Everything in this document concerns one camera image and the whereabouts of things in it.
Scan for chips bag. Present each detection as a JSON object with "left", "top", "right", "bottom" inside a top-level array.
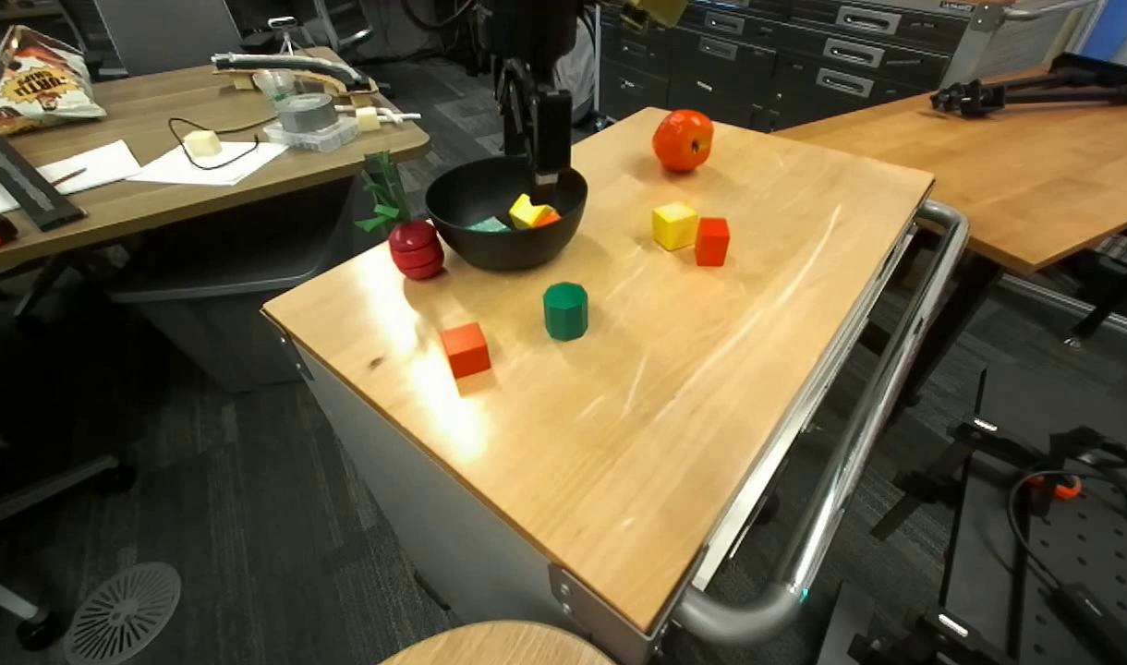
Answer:
[{"left": 0, "top": 21, "right": 111, "bottom": 135}]

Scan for blue panel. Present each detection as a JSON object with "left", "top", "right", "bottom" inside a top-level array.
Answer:
[{"left": 1075, "top": 0, "right": 1127, "bottom": 66}]

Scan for orange pumpkin toy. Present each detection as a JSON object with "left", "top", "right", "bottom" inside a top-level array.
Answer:
[{"left": 650, "top": 102, "right": 718, "bottom": 178}]

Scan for red radish toy green leaves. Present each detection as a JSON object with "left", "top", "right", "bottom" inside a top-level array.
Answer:
[{"left": 356, "top": 146, "right": 450, "bottom": 284}]

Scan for white paper sheet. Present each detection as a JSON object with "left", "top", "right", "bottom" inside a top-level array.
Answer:
[
  {"left": 0, "top": 135, "right": 148, "bottom": 218},
  {"left": 127, "top": 135, "right": 292, "bottom": 193}
]

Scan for small yellow wooden block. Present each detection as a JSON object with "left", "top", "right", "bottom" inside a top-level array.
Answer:
[{"left": 505, "top": 193, "right": 546, "bottom": 231}]

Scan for white power adapter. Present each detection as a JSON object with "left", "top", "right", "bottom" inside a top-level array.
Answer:
[{"left": 182, "top": 127, "right": 230, "bottom": 162}]

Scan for black folded tripod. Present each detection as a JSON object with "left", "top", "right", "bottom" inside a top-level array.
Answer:
[{"left": 929, "top": 48, "right": 1127, "bottom": 122}]

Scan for wooden table cart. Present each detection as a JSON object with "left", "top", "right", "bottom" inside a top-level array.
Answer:
[{"left": 262, "top": 311, "right": 713, "bottom": 665}]

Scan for black flat bar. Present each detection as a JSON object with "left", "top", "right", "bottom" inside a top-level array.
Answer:
[{"left": 0, "top": 122, "right": 89, "bottom": 236}]

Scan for red wooden cube block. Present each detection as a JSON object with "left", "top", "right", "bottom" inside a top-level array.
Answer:
[{"left": 440, "top": 317, "right": 494, "bottom": 381}]

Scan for round wooden stool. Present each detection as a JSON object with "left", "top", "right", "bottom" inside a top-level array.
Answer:
[{"left": 376, "top": 617, "right": 621, "bottom": 665}]

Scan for white round fan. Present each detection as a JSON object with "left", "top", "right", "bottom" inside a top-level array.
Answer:
[{"left": 558, "top": 10, "right": 607, "bottom": 130}]

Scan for grey plastic bin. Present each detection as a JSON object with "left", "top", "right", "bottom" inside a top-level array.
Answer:
[{"left": 943, "top": 0, "right": 1100, "bottom": 87}]

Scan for white cable plug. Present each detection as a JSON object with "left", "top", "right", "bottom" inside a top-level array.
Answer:
[{"left": 345, "top": 101, "right": 424, "bottom": 131}]

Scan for wooden office desk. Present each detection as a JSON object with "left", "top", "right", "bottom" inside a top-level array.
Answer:
[{"left": 0, "top": 58, "right": 434, "bottom": 289}]

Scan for grey office chair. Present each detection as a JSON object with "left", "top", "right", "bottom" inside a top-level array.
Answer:
[{"left": 86, "top": 0, "right": 249, "bottom": 80}]

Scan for grey tape roll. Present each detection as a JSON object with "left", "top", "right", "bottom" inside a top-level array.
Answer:
[{"left": 265, "top": 87, "right": 346, "bottom": 154}]

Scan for black camera stand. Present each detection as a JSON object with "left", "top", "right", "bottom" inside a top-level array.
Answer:
[{"left": 851, "top": 365, "right": 1127, "bottom": 665}]

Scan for yellow wooden cube block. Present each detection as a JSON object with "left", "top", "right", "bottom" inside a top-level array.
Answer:
[{"left": 650, "top": 200, "right": 702, "bottom": 253}]

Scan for black white curved headset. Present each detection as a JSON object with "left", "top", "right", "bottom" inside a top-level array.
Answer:
[{"left": 206, "top": 44, "right": 383, "bottom": 101}]

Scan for teal hexagonal prism block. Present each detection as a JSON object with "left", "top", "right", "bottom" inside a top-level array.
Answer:
[{"left": 539, "top": 280, "right": 591, "bottom": 342}]

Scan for black office chair base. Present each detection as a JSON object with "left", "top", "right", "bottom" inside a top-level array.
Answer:
[{"left": 0, "top": 402, "right": 139, "bottom": 654}]

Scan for black bowl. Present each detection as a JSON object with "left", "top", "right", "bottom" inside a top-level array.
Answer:
[{"left": 421, "top": 152, "right": 591, "bottom": 276}]

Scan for long wooden table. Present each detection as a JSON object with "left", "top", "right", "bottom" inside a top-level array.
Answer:
[{"left": 775, "top": 66, "right": 1127, "bottom": 276}]

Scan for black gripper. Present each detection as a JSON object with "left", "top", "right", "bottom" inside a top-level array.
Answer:
[{"left": 475, "top": 0, "right": 589, "bottom": 193}]

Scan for orange clamp knob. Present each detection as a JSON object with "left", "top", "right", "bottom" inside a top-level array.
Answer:
[{"left": 1031, "top": 470, "right": 1089, "bottom": 506}]

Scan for round grey floor grate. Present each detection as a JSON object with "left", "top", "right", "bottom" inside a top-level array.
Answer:
[{"left": 58, "top": 556, "right": 183, "bottom": 665}]

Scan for steel cart handle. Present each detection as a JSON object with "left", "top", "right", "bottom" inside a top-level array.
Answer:
[{"left": 671, "top": 200, "right": 971, "bottom": 649}]

